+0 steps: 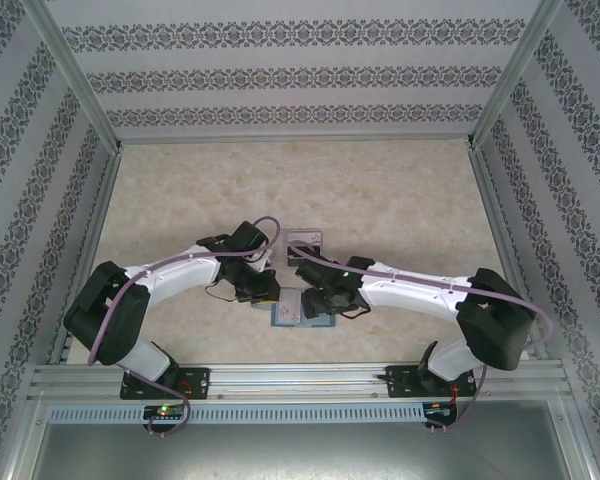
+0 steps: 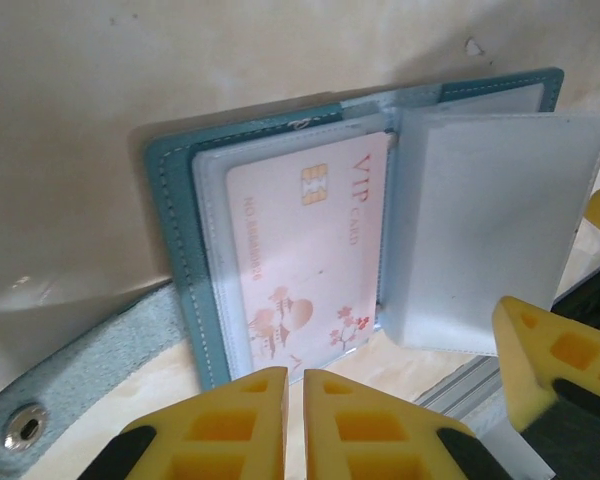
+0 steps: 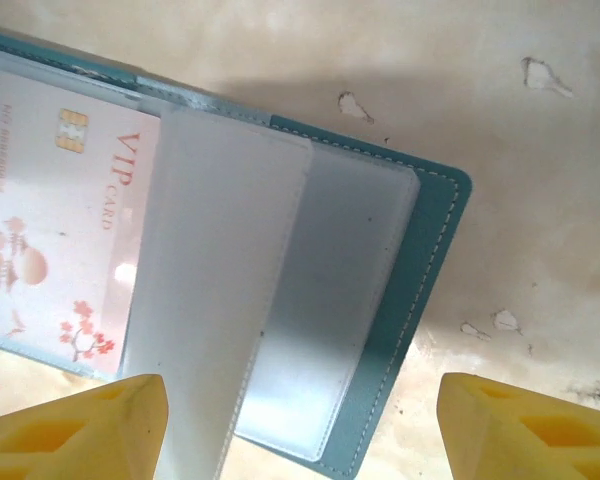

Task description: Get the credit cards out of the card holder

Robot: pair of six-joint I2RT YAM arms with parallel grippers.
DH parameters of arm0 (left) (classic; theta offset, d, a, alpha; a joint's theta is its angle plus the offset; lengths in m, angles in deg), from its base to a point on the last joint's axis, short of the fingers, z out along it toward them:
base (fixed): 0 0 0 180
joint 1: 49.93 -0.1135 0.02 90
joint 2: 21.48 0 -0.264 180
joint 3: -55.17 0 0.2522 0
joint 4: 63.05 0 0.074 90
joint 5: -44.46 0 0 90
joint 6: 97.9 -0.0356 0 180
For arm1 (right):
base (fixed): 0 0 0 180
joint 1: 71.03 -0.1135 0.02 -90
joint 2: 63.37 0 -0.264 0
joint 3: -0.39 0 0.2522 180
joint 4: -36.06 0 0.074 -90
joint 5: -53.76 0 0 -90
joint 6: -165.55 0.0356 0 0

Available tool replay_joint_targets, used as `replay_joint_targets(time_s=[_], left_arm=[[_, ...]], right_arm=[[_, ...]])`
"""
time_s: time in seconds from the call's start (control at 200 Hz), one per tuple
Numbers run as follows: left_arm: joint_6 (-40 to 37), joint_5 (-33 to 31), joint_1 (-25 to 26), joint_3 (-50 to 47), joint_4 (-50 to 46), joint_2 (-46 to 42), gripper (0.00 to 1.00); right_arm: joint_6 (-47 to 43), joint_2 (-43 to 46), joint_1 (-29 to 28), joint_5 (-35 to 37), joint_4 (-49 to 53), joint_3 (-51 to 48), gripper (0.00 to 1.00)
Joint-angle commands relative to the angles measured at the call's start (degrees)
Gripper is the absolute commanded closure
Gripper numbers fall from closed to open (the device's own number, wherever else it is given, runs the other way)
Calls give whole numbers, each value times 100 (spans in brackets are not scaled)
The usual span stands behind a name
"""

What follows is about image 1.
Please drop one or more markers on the blue card holder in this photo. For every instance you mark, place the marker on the blue card holder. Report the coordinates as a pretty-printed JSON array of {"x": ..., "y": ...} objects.
[{"x": 305, "y": 323}]

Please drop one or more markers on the white card pink marks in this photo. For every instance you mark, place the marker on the white card pink marks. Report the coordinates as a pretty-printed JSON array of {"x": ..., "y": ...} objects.
[{"x": 290, "y": 307}]

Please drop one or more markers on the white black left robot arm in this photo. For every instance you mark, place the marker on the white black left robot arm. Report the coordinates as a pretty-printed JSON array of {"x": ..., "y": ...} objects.
[{"x": 180, "y": 277}]

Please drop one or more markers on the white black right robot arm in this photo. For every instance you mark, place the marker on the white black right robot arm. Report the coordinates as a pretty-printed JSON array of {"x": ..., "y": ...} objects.
[{"x": 415, "y": 295}]

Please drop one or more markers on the clear acrylic card stand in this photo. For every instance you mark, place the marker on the clear acrylic card stand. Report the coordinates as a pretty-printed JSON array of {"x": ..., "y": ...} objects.
[{"x": 284, "y": 250}]

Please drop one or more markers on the right green circuit board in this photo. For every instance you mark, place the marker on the right green circuit board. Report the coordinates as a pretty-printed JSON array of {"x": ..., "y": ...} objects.
[{"x": 437, "y": 409}]

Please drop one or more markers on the green circuit board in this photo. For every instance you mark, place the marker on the green circuit board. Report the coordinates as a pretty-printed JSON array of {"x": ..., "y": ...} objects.
[
  {"x": 165, "y": 412},
  {"x": 437, "y": 409}
]

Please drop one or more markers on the left green circuit board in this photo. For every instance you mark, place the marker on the left green circuit board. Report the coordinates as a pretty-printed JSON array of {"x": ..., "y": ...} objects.
[{"x": 165, "y": 412}]

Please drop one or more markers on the grey metal sheet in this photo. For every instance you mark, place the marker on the grey metal sheet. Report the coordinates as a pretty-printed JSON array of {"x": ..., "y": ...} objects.
[{"x": 300, "y": 450}]

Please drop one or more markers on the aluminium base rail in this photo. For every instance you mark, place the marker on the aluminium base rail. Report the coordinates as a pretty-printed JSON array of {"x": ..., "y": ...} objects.
[{"x": 290, "y": 382}]

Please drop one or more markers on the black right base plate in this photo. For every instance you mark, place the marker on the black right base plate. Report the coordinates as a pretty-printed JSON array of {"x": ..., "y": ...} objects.
[{"x": 400, "y": 385}]

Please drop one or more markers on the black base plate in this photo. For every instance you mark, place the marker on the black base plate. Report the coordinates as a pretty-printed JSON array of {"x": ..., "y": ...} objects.
[
  {"x": 195, "y": 382},
  {"x": 400, "y": 385}
]

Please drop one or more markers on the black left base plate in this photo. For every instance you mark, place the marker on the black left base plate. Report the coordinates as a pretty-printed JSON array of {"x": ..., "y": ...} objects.
[{"x": 195, "y": 382}]

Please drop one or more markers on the aluminium side rail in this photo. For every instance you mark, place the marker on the aluminium side rail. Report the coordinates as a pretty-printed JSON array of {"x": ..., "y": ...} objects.
[
  {"x": 500, "y": 225},
  {"x": 99, "y": 210}
]

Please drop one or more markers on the aluminium frame post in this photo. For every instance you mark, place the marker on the aluminium frame post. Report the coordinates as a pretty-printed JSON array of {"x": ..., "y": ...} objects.
[
  {"x": 80, "y": 85},
  {"x": 510, "y": 80}
]

